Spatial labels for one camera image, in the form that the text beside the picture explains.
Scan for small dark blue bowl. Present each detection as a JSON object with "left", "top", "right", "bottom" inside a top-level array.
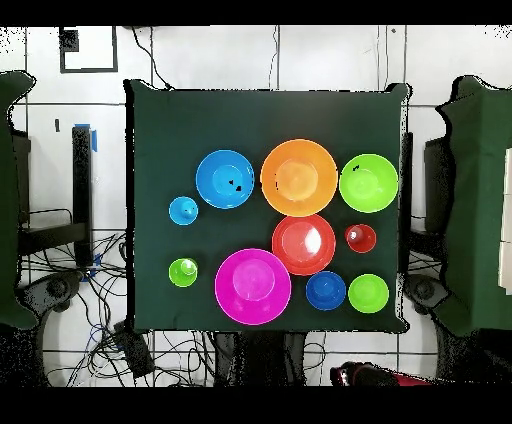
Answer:
[{"left": 305, "top": 270, "right": 348, "bottom": 312}]

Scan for small green bowl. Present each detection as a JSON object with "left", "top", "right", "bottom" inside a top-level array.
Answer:
[{"left": 347, "top": 273, "right": 390, "bottom": 315}]

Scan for large orange bowl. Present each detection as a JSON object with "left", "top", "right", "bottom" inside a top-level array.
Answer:
[{"left": 259, "top": 138, "right": 340, "bottom": 218}]

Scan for red-orange bowl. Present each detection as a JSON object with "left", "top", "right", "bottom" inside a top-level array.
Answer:
[{"left": 271, "top": 213, "right": 337, "bottom": 277}]

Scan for light blue bowl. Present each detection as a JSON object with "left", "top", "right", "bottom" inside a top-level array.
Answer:
[{"left": 194, "top": 149, "right": 256, "bottom": 210}]

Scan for large pink bowl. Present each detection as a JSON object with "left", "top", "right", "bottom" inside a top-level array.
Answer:
[{"left": 214, "top": 247, "right": 293, "bottom": 326}]

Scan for light blue cup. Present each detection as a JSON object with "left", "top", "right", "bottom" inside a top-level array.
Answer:
[{"left": 168, "top": 195, "right": 200, "bottom": 227}]

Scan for dark green tablecloth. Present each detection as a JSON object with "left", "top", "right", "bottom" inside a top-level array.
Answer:
[{"left": 124, "top": 78, "right": 411, "bottom": 335}]

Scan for green cup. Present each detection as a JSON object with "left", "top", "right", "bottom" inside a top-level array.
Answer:
[{"left": 168, "top": 257, "right": 199, "bottom": 289}]

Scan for red-orange cup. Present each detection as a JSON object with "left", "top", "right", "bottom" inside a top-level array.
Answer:
[{"left": 344, "top": 223, "right": 378, "bottom": 255}]

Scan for large green bowl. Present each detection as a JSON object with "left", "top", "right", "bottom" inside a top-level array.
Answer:
[{"left": 338, "top": 153, "right": 400, "bottom": 214}]

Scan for black upright bar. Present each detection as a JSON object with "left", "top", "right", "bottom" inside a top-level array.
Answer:
[{"left": 399, "top": 130, "right": 414, "bottom": 274}]

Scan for black power strip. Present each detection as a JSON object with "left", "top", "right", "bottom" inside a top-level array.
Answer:
[{"left": 112, "top": 319, "right": 156, "bottom": 379}]

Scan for black stand base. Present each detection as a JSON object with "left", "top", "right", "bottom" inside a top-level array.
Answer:
[
  {"left": 19, "top": 269, "right": 85, "bottom": 315},
  {"left": 403, "top": 273, "right": 451, "bottom": 315}
]

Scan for green covered side table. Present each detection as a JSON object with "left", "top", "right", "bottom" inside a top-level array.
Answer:
[
  {"left": 0, "top": 70, "right": 39, "bottom": 331},
  {"left": 433, "top": 75, "right": 512, "bottom": 337}
]

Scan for white boxes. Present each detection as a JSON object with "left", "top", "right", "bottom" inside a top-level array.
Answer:
[{"left": 497, "top": 147, "right": 512, "bottom": 297}]

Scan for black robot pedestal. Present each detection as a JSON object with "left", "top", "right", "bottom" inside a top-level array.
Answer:
[{"left": 213, "top": 331, "right": 307, "bottom": 387}]

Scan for floor cable tangle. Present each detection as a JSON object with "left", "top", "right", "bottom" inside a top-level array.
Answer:
[{"left": 19, "top": 231, "right": 217, "bottom": 387}]

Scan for black L-shaped frame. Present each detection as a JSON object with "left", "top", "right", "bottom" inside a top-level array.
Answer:
[{"left": 17, "top": 125, "right": 94, "bottom": 268}]

